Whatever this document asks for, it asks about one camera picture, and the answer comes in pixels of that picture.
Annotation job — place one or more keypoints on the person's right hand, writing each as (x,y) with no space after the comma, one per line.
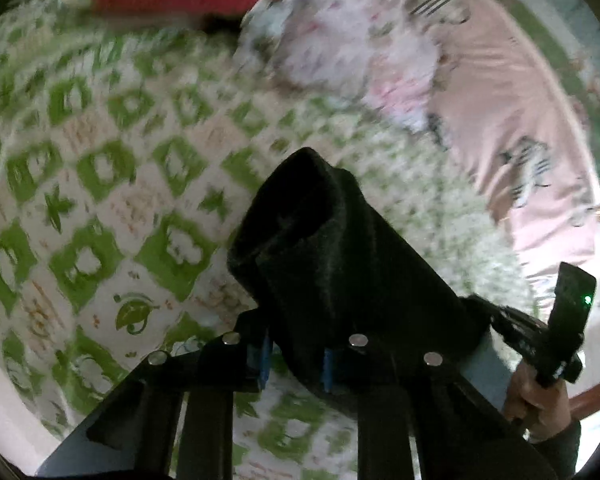
(535,400)

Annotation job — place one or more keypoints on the white floral cloth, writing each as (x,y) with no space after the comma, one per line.
(340,45)

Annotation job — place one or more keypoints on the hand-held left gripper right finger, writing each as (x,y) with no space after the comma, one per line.
(328,371)

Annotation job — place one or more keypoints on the black pants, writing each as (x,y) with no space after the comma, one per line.
(340,260)

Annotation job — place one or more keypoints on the pink zebra print blanket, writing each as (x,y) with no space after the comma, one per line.
(490,85)

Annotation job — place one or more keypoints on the green patterned bedsheet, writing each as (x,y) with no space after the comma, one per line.
(90,170)

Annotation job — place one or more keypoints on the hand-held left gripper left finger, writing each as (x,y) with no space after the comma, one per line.
(264,362)

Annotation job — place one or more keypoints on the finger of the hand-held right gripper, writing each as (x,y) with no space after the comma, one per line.
(517,332)

